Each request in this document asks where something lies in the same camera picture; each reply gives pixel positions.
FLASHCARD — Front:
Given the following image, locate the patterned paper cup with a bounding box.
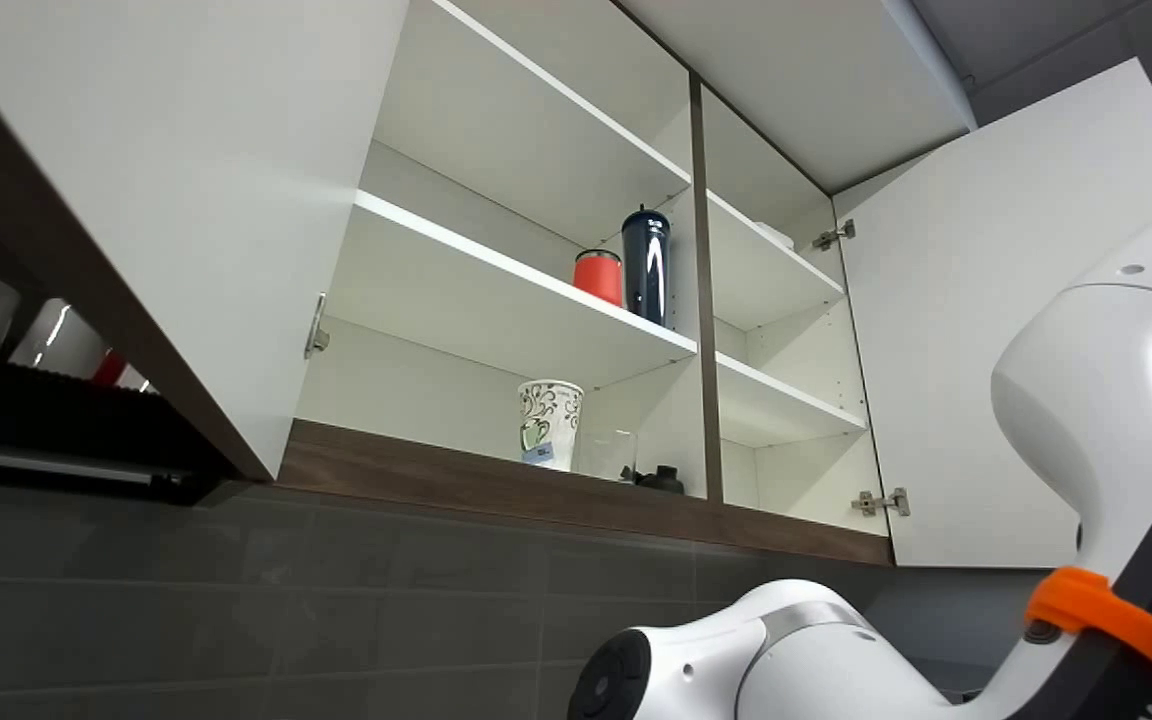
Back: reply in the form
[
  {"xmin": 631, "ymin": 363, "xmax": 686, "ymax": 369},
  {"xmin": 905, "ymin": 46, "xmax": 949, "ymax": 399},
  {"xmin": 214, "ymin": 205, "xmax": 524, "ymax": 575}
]
[{"xmin": 513, "ymin": 375, "xmax": 587, "ymax": 478}]

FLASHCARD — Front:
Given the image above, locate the red canister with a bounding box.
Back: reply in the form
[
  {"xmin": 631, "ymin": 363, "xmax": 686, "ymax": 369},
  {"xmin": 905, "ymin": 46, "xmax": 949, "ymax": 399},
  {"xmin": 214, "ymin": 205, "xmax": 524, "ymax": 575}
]
[{"xmin": 566, "ymin": 246, "xmax": 626, "ymax": 311}]

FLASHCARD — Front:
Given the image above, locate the dark blue tumbler bottle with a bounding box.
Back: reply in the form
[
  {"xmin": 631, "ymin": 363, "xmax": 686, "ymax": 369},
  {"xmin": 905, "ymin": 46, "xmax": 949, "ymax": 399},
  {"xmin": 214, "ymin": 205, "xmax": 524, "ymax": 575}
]
[{"xmin": 619, "ymin": 201, "xmax": 674, "ymax": 329}]

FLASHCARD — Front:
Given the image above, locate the small black object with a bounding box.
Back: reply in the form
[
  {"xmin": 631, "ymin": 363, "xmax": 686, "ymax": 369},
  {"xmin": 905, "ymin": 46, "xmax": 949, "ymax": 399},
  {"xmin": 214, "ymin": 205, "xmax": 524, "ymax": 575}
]
[{"xmin": 616, "ymin": 460, "xmax": 686, "ymax": 496}]

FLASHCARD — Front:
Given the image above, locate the metal cabinet hinge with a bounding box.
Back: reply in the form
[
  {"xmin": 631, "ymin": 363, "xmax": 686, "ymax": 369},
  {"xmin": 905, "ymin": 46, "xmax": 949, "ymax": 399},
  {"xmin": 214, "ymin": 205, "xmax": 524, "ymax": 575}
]
[
  {"xmin": 302, "ymin": 298, "xmax": 336, "ymax": 362},
  {"xmin": 850, "ymin": 483, "xmax": 914, "ymax": 525},
  {"xmin": 809, "ymin": 218, "xmax": 860, "ymax": 256}
]

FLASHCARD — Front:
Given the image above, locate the white cabinet door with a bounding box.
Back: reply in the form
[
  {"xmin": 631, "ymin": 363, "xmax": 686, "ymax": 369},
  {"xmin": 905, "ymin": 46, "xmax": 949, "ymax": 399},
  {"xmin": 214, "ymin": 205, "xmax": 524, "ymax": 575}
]
[
  {"xmin": 0, "ymin": 0, "xmax": 413, "ymax": 483},
  {"xmin": 828, "ymin": 52, "xmax": 1152, "ymax": 575}
]

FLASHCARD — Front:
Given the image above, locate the dark shelf unit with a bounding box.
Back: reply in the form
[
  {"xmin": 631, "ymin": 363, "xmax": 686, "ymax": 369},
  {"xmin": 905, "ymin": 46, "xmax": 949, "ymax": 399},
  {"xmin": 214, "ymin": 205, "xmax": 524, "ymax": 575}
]
[{"xmin": 0, "ymin": 32, "xmax": 270, "ymax": 507}]

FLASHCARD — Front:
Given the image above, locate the white wall cabinet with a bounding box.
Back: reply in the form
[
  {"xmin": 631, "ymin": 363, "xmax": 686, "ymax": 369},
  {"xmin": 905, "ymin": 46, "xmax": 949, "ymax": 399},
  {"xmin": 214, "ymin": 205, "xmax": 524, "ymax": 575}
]
[{"xmin": 270, "ymin": 0, "xmax": 979, "ymax": 574}]

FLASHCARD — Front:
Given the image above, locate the orange cable strap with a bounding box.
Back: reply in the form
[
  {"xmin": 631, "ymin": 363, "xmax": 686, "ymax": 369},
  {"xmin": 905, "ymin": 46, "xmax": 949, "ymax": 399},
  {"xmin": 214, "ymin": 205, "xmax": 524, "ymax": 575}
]
[{"xmin": 1022, "ymin": 564, "xmax": 1152, "ymax": 686}]

